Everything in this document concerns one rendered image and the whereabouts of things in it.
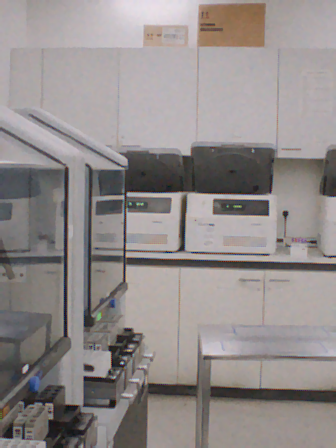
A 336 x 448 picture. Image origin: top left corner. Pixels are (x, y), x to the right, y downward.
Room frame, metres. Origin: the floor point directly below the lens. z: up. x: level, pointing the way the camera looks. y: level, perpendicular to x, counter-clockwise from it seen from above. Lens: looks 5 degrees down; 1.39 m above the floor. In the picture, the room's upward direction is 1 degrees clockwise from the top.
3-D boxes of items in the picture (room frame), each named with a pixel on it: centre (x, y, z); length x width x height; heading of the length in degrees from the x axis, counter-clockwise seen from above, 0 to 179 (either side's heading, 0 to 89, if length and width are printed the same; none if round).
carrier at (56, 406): (1.56, 0.25, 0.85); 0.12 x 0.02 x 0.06; 174
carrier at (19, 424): (1.42, 0.28, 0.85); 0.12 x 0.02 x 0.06; 174
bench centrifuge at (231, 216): (4.51, -0.43, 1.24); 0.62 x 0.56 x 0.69; 174
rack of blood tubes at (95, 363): (1.97, 0.30, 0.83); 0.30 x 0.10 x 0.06; 84
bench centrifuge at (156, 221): (4.57, 0.15, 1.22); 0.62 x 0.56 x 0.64; 172
